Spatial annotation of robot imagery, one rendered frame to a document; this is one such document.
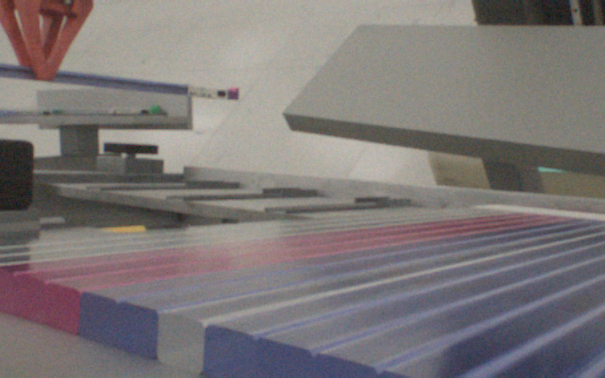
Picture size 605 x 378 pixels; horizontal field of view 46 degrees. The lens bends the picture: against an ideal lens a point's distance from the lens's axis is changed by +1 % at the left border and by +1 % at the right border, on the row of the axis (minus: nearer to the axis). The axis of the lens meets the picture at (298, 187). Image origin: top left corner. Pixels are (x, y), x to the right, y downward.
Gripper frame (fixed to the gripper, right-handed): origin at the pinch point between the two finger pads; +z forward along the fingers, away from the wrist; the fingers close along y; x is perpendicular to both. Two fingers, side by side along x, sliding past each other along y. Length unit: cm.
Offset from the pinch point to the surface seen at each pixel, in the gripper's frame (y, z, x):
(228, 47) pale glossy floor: -138, -30, 171
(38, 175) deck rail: -7.7, 9.7, 5.2
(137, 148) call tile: -8.2, 6.6, 18.1
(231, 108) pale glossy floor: -111, -5, 145
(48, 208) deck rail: -7.6, 13.0, 6.4
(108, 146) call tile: -11.2, 6.6, 16.3
